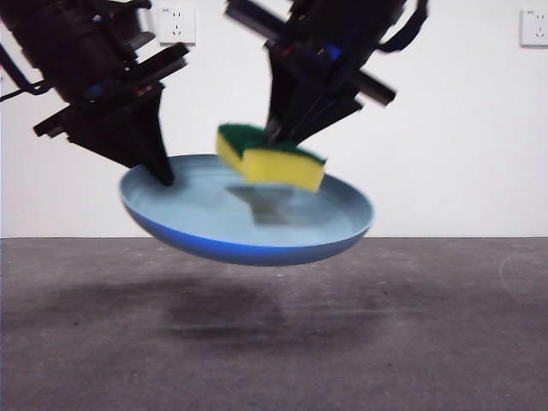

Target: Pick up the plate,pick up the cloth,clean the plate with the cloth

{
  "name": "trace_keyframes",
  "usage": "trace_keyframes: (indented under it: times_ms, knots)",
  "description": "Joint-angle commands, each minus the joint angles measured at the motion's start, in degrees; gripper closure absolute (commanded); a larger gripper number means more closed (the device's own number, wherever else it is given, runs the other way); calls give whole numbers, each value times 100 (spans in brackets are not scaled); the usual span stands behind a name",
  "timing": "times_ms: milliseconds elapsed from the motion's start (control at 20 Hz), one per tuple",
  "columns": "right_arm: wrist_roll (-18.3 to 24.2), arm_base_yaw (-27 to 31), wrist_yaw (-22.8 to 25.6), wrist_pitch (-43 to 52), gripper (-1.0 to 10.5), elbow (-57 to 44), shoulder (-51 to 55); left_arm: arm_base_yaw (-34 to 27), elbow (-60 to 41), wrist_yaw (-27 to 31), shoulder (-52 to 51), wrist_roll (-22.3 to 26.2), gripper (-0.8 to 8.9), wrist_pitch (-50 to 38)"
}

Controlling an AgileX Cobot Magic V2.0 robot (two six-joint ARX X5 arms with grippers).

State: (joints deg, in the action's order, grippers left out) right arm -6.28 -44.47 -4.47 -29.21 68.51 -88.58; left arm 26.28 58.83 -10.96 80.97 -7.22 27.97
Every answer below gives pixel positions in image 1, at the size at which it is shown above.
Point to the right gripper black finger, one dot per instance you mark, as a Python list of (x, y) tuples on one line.
[(327, 96), (284, 81)]

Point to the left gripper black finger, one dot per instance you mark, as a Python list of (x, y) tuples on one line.
[(152, 128), (111, 139)]

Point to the yellow sponge with green pad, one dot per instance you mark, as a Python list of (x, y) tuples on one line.
[(278, 169)]

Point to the light blue round plate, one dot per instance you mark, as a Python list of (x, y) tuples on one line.
[(205, 222)]

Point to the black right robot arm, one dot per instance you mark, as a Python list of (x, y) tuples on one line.
[(355, 13)]

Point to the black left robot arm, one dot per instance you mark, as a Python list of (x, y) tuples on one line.
[(64, 47)]

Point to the white wall socket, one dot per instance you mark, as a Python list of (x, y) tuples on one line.
[(177, 25), (535, 27)]

